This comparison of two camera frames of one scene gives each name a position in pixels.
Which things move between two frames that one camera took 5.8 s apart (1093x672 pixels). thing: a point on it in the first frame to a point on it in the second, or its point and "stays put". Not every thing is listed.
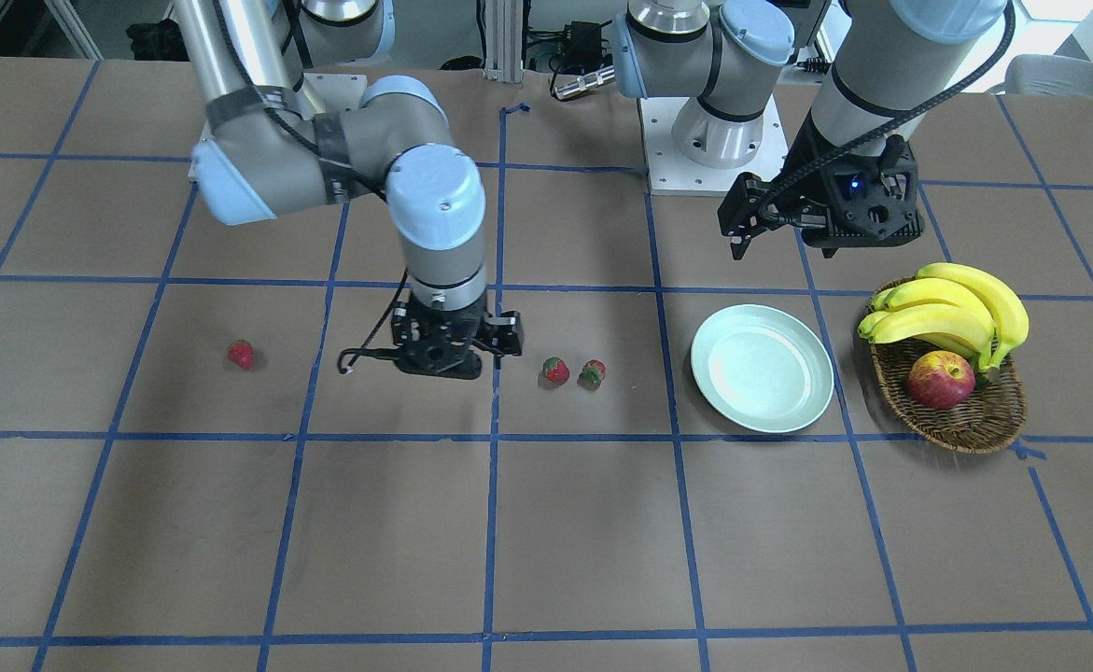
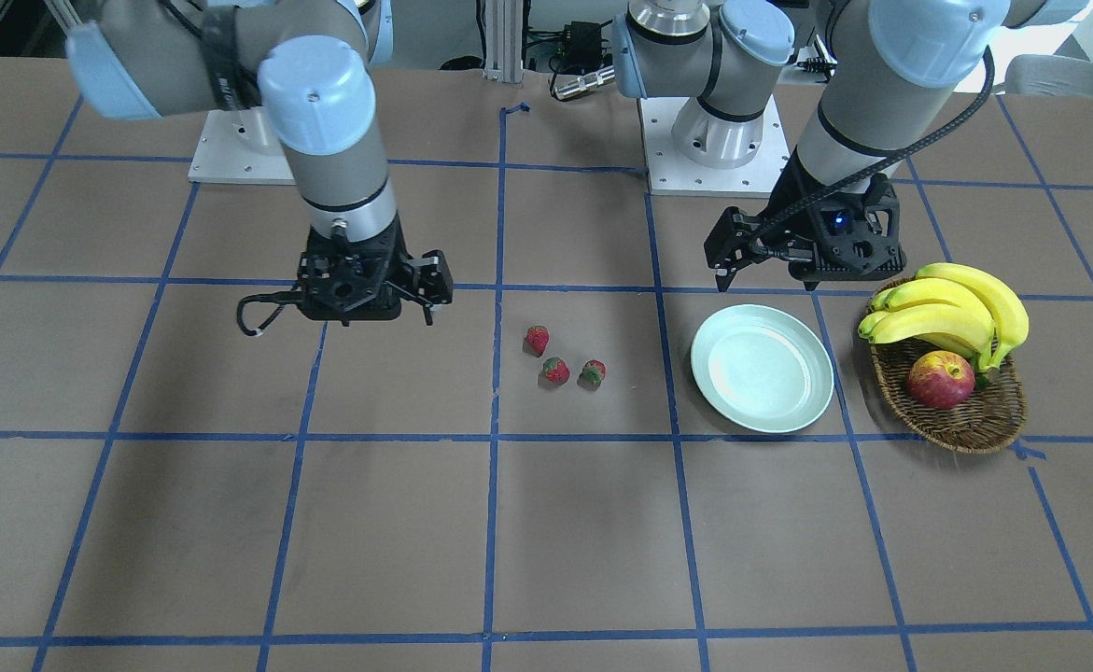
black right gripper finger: (502, 333) to (435, 284)
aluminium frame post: (503, 40) stays put
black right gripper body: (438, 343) to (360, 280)
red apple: (941, 379) stays put
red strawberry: (556, 371) stays put
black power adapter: (582, 49) stays put
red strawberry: (242, 352) to (536, 340)
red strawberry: (592, 374) stays put
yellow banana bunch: (950, 305) stays put
